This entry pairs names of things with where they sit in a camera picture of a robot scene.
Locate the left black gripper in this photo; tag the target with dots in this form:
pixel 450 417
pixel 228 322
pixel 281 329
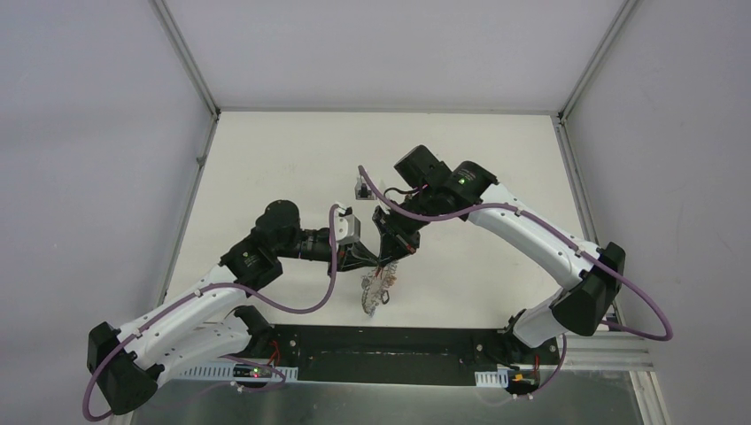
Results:
pixel 345 251

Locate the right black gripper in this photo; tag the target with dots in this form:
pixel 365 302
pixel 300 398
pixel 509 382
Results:
pixel 396 242

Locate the metal disc keyring holder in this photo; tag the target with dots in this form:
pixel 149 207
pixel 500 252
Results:
pixel 375 292

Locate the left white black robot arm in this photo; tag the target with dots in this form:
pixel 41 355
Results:
pixel 212 319

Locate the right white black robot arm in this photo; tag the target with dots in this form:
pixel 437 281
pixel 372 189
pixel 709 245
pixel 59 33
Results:
pixel 585 272

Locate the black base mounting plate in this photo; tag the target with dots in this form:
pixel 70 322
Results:
pixel 412 356

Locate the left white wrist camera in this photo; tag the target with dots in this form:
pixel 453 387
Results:
pixel 344 225

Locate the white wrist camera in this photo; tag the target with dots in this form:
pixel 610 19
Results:
pixel 344 225
pixel 363 192

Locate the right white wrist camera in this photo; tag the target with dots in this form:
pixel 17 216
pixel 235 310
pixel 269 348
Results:
pixel 363 192

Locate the right white cable duct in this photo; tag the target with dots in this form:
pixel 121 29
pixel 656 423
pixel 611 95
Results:
pixel 492 379

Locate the aluminium frame rail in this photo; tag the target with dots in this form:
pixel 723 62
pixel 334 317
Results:
pixel 607 352

